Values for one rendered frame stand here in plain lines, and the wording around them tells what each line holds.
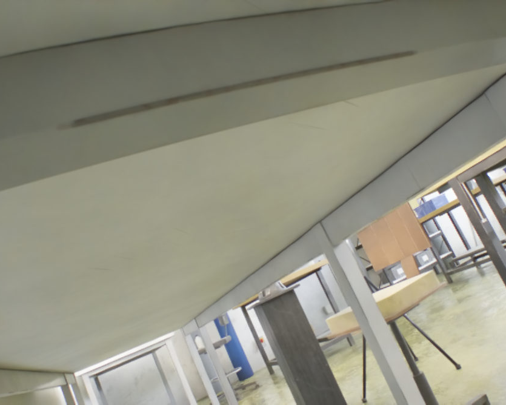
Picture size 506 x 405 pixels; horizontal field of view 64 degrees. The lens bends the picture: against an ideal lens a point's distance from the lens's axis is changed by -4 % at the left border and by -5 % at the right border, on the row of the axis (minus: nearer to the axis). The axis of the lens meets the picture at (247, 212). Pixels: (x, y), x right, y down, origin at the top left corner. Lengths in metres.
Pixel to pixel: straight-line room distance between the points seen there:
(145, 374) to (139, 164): 6.01
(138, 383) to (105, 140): 6.11
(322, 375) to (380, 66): 1.93
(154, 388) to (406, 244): 4.93
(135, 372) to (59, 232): 5.92
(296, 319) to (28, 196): 1.86
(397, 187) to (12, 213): 0.58
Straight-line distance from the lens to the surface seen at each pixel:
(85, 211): 0.35
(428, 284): 1.67
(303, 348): 2.09
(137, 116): 0.19
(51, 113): 0.18
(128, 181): 0.32
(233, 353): 6.19
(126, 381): 6.27
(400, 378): 0.97
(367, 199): 0.80
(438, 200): 6.33
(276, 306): 2.07
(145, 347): 4.01
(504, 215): 2.28
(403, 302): 1.54
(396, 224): 1.88
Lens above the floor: 0.75
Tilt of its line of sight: 13 degrees up
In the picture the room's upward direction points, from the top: 25 degrees counter-clockwise
